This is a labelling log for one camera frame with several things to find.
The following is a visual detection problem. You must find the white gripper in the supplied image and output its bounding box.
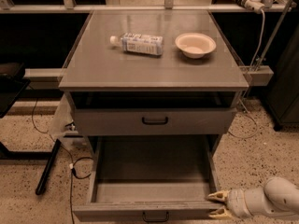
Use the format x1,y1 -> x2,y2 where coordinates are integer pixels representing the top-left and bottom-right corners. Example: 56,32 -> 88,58
207,189 -> 251,219

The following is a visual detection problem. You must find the grey drawer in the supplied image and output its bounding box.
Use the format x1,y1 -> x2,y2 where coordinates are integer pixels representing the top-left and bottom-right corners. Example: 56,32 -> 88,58
72,91 -> 236,136
73,135 -> 221,223

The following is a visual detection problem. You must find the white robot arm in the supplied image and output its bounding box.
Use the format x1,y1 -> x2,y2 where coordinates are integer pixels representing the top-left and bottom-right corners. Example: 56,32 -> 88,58
207,176 -> 299,220

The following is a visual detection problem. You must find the grey drawer cabinet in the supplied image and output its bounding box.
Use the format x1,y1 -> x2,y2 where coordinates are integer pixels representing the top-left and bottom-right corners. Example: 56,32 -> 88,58
58,8 -> 249,189

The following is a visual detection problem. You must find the grey top drawer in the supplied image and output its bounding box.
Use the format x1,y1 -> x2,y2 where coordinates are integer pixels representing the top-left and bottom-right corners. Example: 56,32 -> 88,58
72,91 -> 236,136

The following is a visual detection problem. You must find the dark cabinet at right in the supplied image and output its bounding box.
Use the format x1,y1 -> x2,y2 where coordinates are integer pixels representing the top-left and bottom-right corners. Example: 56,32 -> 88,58
265,26 -> 299,131

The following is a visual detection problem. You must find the white paper bowl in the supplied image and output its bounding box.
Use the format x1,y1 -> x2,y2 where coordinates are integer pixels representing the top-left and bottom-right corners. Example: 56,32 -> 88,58
175,33 -> 217,59

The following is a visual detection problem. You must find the plastic water bottle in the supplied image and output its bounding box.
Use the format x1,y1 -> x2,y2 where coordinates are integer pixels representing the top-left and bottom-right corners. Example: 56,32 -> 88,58
110,33 -> 164,56

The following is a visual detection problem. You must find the black chair base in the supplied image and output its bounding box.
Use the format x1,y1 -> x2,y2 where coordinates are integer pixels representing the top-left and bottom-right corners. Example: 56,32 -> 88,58
0,62 -> 63,196

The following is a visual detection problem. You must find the metal rail beam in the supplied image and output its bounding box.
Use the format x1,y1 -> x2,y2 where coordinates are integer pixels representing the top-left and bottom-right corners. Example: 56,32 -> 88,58
24,65 -> 274,90

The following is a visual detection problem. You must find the black floor cable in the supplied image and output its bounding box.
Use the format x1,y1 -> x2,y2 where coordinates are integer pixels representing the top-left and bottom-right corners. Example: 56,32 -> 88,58
30,96 -> 97,224

